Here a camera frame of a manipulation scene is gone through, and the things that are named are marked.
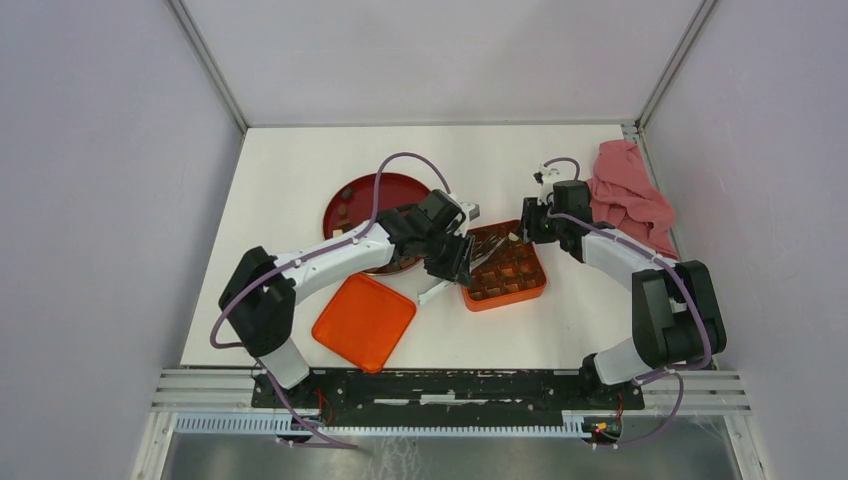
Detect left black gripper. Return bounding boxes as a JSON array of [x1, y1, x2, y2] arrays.
[[420, 227, 475, 289]]

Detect metal serving tongs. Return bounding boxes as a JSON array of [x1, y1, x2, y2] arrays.
[[416, 232, 519, 306]]

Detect orange compartment chocolate box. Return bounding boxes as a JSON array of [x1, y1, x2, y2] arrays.
[[460, 220, 547, 312]]

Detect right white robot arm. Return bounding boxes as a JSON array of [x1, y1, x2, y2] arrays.
[[520, 180, 727, 408]]

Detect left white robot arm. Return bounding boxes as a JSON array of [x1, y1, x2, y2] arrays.
[[213, 189, 480, 408]]

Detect pink cloth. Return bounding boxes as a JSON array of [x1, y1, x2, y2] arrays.
[[588, 140, 678, 259]]

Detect orange box lid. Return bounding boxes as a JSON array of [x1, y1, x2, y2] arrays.
[[311, 274, 417, 374]]

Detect round dark red plate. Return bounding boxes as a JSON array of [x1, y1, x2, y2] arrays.
[[322, 173, 430, 239]]

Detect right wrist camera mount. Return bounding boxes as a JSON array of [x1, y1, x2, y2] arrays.
[[533, 166, 563, 204]]

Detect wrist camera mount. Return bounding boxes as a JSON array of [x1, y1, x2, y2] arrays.
[[459, 201, 480, 223], [533, 166, 563, 204]]

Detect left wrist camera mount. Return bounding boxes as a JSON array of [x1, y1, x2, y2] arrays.
[[459, 201, 480, 223]]

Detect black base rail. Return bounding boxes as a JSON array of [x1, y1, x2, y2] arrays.
[[251, 368, 645, 428]]

